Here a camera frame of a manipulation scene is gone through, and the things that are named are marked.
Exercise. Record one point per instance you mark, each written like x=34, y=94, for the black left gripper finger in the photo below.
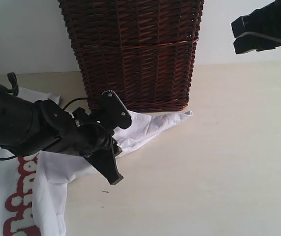
x=105, y=163

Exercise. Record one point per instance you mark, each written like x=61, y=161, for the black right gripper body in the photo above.
x=268, y=21

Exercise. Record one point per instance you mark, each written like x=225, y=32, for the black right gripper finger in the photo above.
x=250, y=43
x=245, y=25

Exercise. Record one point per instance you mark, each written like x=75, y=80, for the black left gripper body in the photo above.
x=56, y=130

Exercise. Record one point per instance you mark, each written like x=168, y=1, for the white t-shirt red lettering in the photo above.
x=33, y=189

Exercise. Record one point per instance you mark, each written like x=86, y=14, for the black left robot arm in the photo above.
x=27, y=128

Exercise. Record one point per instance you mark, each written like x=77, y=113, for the dark brown wicker basket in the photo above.
x=143, y=50

